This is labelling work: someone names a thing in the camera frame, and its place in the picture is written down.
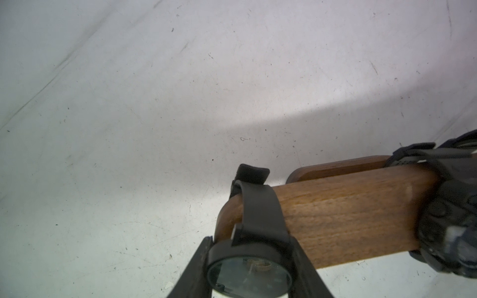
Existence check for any black round wrist watch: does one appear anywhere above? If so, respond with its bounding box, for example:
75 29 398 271
385 130 477 279

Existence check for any brown wooden watch stand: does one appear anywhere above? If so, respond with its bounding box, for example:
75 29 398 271
214 156 440 268

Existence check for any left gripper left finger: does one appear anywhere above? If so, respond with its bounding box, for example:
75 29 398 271
167 236 213 298

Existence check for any black slim round watch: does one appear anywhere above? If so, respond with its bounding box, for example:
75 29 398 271
206 164 294 298

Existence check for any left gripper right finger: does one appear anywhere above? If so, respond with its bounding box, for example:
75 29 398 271
290 238 334 298

